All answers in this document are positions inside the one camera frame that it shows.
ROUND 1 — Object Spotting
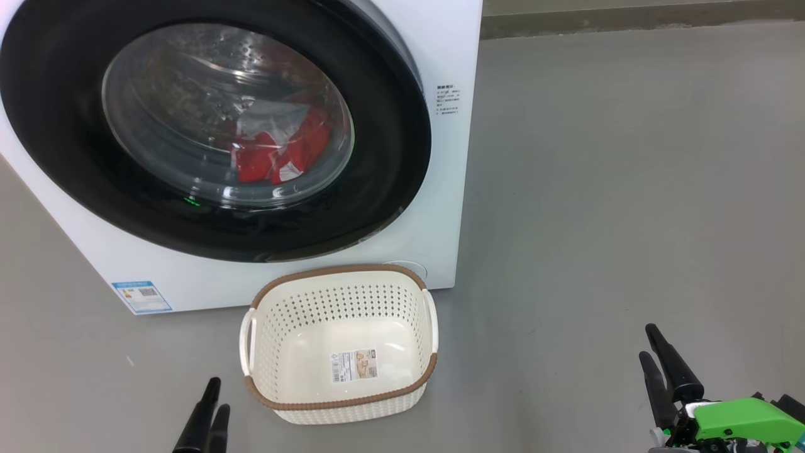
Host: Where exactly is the white product label sticker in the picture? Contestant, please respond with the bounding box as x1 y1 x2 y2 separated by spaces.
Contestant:
331 349 379 384

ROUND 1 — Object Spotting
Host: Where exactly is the black text sticker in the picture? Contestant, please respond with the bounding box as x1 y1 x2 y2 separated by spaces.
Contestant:
436 84 461 116

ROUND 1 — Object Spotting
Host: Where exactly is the round black glass washer door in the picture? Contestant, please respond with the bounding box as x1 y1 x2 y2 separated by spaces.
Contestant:
0 0 433 263

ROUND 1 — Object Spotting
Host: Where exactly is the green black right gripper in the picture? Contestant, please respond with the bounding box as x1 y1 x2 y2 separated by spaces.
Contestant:
639 323 805 453

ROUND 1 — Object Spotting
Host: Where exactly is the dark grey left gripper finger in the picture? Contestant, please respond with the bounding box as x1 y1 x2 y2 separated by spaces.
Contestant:
206 406 231 453
173 377 221 453

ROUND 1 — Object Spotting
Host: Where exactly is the blue energy label sticker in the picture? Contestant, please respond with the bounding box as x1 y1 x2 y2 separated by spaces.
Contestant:
112 281 173 315

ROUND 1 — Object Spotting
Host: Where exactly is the grey baseboard strip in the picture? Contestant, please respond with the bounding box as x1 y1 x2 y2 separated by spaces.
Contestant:
481 6 805 40

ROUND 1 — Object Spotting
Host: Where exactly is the stainless steel washing machine drum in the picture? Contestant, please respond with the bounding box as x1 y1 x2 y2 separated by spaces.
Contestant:
103 24 355 210

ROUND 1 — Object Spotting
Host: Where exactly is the red and white garment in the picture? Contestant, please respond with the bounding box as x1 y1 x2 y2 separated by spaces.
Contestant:
230 94 334 185

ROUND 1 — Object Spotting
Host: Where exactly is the cream laundry basket brown rim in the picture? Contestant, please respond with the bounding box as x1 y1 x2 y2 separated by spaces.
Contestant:
239 264 439 425

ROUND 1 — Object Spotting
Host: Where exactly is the white front-load washing machine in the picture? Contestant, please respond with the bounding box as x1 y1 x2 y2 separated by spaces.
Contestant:
0 0 484 315

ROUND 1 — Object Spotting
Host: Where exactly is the round drain filter cover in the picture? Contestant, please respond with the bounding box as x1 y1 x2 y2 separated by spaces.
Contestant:
382 260 428 284

